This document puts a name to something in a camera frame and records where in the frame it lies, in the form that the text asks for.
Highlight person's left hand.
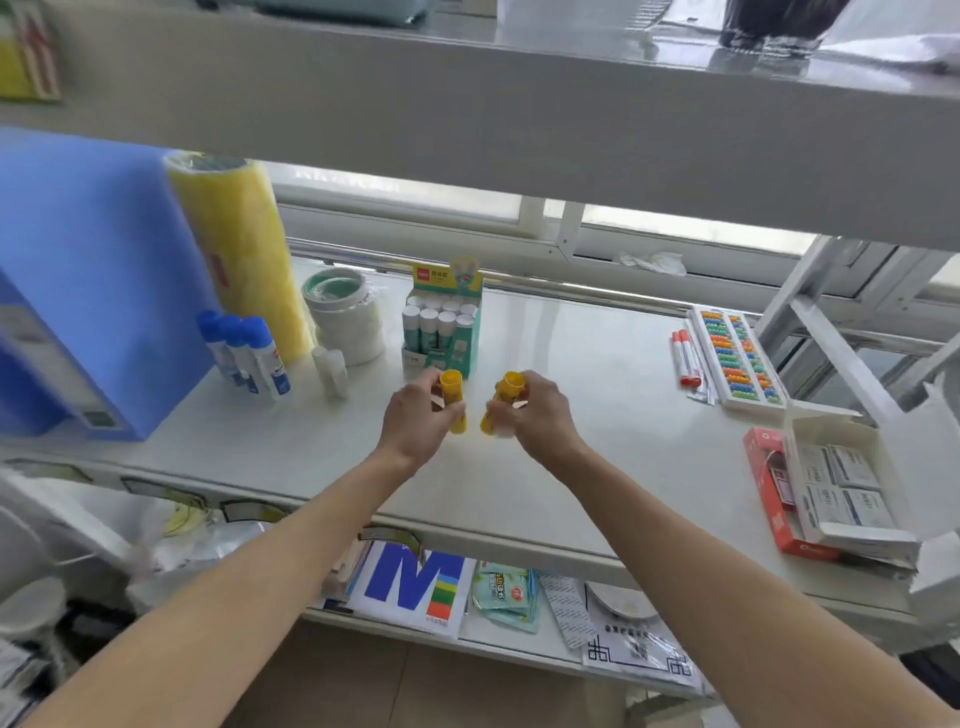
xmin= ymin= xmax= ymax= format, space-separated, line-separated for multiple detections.
xmin=378 ymin=367 xmax=468 ymax=474

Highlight person's right hand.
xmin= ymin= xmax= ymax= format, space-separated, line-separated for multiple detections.
xmin=485 ymin=369 xmax=590 ymax=474

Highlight yellow glue stick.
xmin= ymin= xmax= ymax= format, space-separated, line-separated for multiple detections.
xmin=438 ymin=368 xmax=468 ymax=435
xmin=479 ymin=371 xmax=526 ymax=436

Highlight green glue stick display box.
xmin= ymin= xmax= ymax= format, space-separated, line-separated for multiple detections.
xmin=401 ymin=257 xmax=484 ymax=380

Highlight white tape roll stack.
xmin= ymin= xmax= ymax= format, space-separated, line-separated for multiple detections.
xmin=301 ymin=266 xmax=385 ymax=367

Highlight blue-capped white glue bottle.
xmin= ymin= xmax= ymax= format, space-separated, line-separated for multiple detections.
xmin=196 ymin=309 xmax=249 ymax=388
xmin=221 ymin=314 xmax=264 ymax=395

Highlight yellow tape roll stack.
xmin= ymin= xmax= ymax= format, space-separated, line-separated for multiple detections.
xmin=161 ymin=149 xmax=316 ymax=367

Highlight person's left forearm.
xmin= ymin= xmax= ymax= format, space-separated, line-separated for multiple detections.
xmin=22 ymin=446 xmax=418 ymax=728

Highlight person's right forearm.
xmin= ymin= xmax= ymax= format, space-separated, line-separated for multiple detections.
xmin=554 ymin=446 xmax=960 ymax=728

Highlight black-framed shelf label holder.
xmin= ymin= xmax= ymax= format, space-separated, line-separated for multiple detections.
xmin=3 ymin=461 xmax=91 ymax=485
xmin=358 ymin=527 xmax=425 ymax=560
xmin=218 ymin=498 xmax=290 ymax=524
xmin=119 ymin=476 xmax=208 ymax=511

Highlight stack of brown envelopes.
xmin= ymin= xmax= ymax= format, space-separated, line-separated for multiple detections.
xmin=328 ymin=541 xmax=370 ymax=601

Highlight white paper ream blue print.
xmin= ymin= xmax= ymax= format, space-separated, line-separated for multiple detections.
xmin=348 ymin=541 xmax=478 ymax=640

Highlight green printed packet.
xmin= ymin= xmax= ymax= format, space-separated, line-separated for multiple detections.
xmin=483 ymin=569 xmax=541 ymax=635
xmin=472 ymin=562 xmax=535 ymax=613

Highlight white dotted packet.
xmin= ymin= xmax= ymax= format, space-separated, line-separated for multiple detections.
xmin=538 ymin=573 xmax=598 ymax=650

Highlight crumpled white tissue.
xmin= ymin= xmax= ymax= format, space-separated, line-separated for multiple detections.
xmin=618 ymin=251 xmax=688 ymax=277

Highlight round white disc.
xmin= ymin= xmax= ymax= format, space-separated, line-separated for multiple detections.
xmin=586 ymin=581 xmax=660 ymax=620

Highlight white box of colourful pins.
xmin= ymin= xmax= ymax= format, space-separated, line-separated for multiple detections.
xmin=688 ymin=303 xmax=789 ymax=412

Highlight white lower shelf board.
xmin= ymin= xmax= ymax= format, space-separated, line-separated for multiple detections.
xmin=299 ymin=539 xmax=721 ymax=703

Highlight white shelf board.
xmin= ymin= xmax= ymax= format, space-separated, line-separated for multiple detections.
xmin=0 ymin=0 xmax=960 ymax=253
xmin=299 ymin=539 xmax=721 ymax=703

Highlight frosted glass window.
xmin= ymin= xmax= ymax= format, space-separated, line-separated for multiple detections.
xmin=266 ymin=161 xmax=960 ymax=316

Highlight red flat box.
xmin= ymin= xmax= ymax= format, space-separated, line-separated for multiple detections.
xmin=742 ymin=427 xmax=841 ymax=562

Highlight clear bag with printed paper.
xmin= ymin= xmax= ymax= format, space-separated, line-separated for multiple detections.
xmin=583 ymin=592 xmax=706 ymax=695

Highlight clear plastic bag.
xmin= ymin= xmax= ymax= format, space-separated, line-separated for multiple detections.
xmin=127 ymin=517 xmax=271 ymax=610

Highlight small white packet box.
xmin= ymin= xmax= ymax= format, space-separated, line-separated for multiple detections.
xmin=798 ymin=446 xmax=835 ymax=487
xmin=843 ymin=488 xmax=898 ymax=530
xmin=824 ymin=444 xmax=883 ymax=490
xmin=808 ymin=485 xmax=853 ymax=526

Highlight white metal shelf rack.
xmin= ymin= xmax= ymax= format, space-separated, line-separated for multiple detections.
xmin=753 ymin=236 xmax=960 ymax=421

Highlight white upper shelf board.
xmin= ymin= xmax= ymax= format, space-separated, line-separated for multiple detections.
xmin=0 ymin=0 xmax=960 ymax=253

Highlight blue plastic file box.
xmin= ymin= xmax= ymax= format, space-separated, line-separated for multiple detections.
xmin=0 ymin=127 xmax=220 ymax=442
xmin=0 ymin=352 xmax=76 ymax=438

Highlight white open cardboard box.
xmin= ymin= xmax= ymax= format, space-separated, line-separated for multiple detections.
xmin=782 ymin=382 xmax=960 ymax=571

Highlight white round device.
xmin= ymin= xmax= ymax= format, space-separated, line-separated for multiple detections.
xmin=0 ymin=575 xmax=69 ymax=640

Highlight pale blue keyboard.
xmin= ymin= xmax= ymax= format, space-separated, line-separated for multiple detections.
xmin=254 ymin=0 xmax=436 ymax=28

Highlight dark glass jar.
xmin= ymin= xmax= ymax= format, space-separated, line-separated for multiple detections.
xmin=718 ymin=0 xmax=854 ymax=58

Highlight white paper sheets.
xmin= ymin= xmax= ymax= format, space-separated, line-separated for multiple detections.
xmin=824 ymin=0 xmax=960 ymax=74

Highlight yellow red shelf label card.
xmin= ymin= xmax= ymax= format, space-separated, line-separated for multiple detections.
xmin=0 ymin=0 xmax=63 ymax=103

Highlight chrome metal rail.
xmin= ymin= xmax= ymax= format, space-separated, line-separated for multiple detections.
xmin=288 ymin=238 xmax=759 ymax=316

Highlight white power cable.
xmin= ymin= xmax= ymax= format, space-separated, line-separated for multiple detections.
xmin=0 ymin=502 xmax=99 ymax=569

